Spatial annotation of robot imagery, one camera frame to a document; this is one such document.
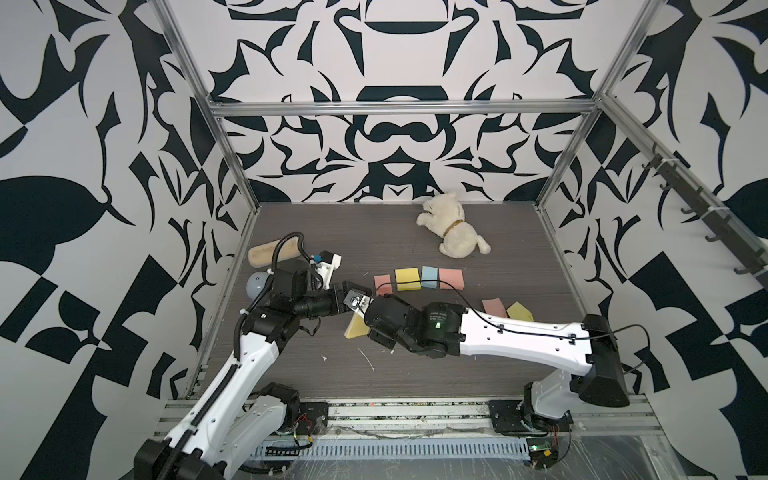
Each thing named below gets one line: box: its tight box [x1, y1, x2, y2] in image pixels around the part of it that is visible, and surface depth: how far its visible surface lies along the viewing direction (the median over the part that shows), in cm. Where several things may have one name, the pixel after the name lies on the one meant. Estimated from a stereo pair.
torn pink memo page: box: [482, 297, 508, 318], surface depth 94 cm
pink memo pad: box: [439, 268, 465, 290], surface depth 101 cm
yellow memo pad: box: [394, 267, 421, 291], surface depth 101 cm
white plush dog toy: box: [416, 193, 492, 259], surface depth 104 cm
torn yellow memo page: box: [507, 301, 534, 321], surface depth 94 cm
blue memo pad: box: [421, 266, 438, 289], surface depth 102 cm
